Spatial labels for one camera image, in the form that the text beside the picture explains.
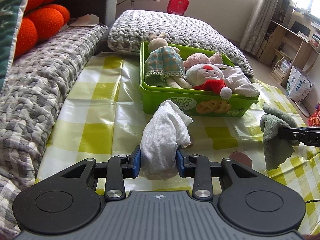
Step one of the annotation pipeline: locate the grey sofa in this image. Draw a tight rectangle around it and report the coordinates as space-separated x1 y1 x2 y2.
55 0 117 27

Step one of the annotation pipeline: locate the grey quilted cushion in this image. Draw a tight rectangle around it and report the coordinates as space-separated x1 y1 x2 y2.
107 10 254 79

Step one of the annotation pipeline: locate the grey curtain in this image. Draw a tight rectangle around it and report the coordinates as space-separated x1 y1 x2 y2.
240 0 283 55

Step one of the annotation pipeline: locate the white sock cloth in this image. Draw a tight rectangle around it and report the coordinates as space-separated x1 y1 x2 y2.
140 100 193 180

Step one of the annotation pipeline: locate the green checkered tablecloth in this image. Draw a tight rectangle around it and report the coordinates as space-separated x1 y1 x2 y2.
37 53 319 234

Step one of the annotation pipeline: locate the red toy basket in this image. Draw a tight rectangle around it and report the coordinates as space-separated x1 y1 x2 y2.
308 103 320 127

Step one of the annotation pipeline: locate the red plastic child chair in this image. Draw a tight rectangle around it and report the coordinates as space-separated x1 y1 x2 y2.
167 0 190 16

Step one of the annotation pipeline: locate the santa claus plush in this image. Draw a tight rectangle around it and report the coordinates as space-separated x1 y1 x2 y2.
185 63 233 100

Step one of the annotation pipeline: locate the grey patterned sofa cover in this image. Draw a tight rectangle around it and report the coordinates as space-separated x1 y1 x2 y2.
1 24 107 239

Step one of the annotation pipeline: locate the white paper bag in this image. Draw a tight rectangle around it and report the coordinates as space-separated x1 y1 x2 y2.
286 67 313 103

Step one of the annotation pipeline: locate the grey green towel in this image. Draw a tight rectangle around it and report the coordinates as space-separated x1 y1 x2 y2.
260 103 300 171

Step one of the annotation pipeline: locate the green tree pattern pillow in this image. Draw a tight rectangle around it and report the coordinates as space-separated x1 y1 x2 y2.
0 0 28 90

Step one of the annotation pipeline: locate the green plastic bin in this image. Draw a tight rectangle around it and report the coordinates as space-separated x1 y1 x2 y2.
139 41 259 118

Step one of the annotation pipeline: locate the pink plush toy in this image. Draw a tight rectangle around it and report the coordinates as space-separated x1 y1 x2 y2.
183 52 223 70

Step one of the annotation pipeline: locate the bunny doll in blue dress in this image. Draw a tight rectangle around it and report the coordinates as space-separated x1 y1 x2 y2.
144 32 192 89

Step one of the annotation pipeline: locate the wooden desk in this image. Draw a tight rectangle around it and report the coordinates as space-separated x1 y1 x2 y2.
256 21 319 87

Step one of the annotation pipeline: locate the orange carrot plush pillow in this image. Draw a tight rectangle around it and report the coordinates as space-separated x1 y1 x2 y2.
14 0 71 58

